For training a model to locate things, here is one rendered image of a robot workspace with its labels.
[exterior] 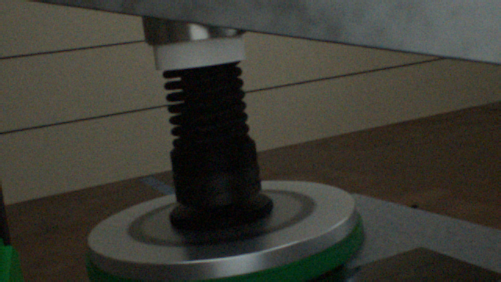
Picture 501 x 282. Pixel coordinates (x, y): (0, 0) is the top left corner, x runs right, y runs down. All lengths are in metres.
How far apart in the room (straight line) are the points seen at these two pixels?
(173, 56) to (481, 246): 0.26
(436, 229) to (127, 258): 0.24
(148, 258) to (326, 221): 0.13
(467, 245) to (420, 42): 0.15
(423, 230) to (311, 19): 0.20
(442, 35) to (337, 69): 5.26
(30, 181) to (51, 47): 0.95
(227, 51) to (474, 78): 6.16
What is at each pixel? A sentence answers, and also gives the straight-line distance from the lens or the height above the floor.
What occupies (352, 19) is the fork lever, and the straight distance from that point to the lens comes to 0.43.
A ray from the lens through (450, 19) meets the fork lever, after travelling 0.43.
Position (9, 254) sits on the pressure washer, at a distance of 1.59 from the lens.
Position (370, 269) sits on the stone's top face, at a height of 0.80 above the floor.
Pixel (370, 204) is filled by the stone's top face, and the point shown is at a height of 0.80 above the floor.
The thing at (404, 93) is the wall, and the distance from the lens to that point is 6.09.
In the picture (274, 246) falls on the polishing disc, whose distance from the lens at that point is 0.44.
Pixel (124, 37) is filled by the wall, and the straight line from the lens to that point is 4.96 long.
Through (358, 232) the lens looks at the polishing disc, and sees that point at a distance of 0.50.
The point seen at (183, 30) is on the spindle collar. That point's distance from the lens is 0.48.
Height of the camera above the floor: 0.97
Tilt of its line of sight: 9 degrees down
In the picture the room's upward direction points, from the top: 7 degrees counter-clockwise
